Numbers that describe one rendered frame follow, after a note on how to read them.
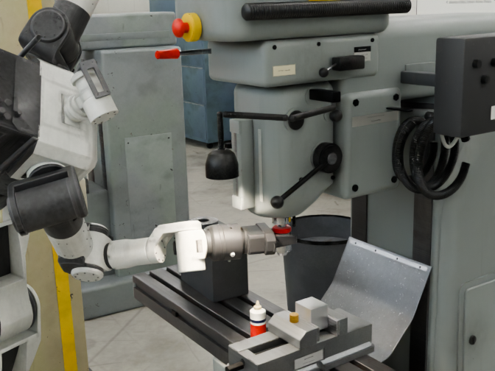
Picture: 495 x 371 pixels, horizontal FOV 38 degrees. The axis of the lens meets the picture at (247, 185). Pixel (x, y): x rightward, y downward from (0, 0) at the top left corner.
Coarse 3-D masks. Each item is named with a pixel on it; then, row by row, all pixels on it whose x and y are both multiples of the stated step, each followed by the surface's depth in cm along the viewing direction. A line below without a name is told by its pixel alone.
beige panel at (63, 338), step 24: (0, 0) 294; (24, 0) 299; (48, 0) 305; (0, 24) 295; (24, 24) 301; (0, 48) 297; (0, 216) 311; (48, 240) 325; (48, 264) 327; (48, 288) 330; (72, 288) 336; (48, 312) 332; (72, 312) 339; (48, 336) 334; (72, 336) 341; (48, 360) 336; (72, 360) 343
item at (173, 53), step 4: (156, 52) 160; (160, 52) 159; (164, 52) 160; (168, 52) 160; (172, 52) 161; (176, 52) 161; (180, 52) 163; (184, 52) 163; (188, 52) 164; (192, 52) 164; (196, 52) 165; (200, 52) 165; (204, 52) 166; (208, 52) 167; (156, 56) 160; (160, 56) 159; (164, 56) 160; (168, 56) 161; (172, 56) 161; (176, 56) 162
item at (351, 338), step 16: (336, 320) 169; (352, 320) 179; (256, 336) 171; (272, 336) 171; (320, 336) 170; (336, 336) 170; (352, 336) 173; (368, 336) 177; (240, 352) 164; (256, 352) 167; (272, 352) 163; (288, 352) 163; (304, 352) 165; (320, 352) 168; (336, 352) 171; (352, 352) 173; (368, 352) 176; (256, 368) 158; (272, 368) 160; (288, 368) 163; (304, 368) 166; (320, 368) 169
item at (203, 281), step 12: (204, 216) 223; (204, 228) 211; (216, 264) 206; (228, 264) 208; (240, 264) 210; (192, 276) 218; (204, 276) 210; (216, 276) 206; (228, 276) 209; (240, 276) 211; (204, 288) 212; (216, 288) 207; (228, 288) 210; (240, 288) 212; (216, 300) 208
